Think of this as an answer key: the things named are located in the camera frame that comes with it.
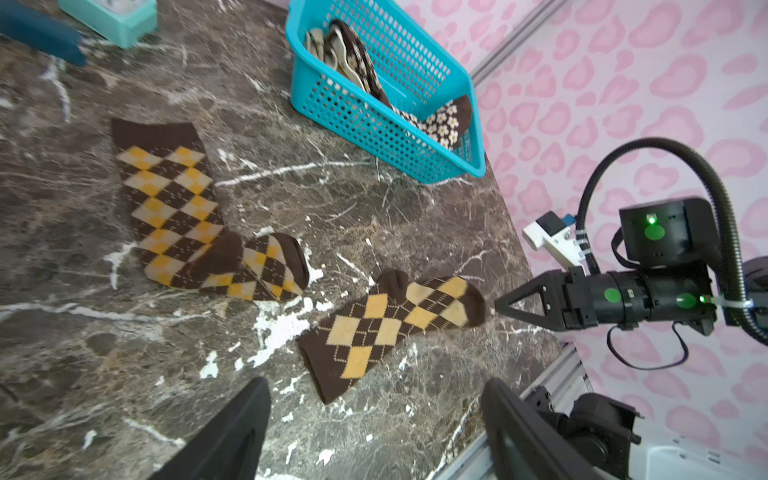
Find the brown cream striped sock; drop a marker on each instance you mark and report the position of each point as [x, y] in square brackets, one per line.
[328, 47]

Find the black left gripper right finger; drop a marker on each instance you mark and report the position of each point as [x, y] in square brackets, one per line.
[522, 444]

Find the small mint alarm clock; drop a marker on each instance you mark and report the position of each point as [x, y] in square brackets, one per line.
[123, 23]

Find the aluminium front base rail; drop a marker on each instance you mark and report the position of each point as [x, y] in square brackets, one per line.
[552, 393]

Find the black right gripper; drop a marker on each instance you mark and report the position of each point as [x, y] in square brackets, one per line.
[576, 301]

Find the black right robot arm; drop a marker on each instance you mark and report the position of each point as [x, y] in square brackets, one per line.
[671, 248]

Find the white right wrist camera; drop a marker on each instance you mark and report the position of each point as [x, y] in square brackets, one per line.
[555, 234]

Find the teal plastic mesh basket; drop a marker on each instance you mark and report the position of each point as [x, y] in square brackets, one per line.
[417, 75]

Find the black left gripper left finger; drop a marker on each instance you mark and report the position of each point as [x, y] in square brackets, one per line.
[229, 446]

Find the dark teal stapler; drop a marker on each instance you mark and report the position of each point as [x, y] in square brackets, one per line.
[41, 32]

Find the brown yellow argyle sock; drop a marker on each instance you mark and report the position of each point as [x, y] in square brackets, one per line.
[342, 348]
[182, 238]

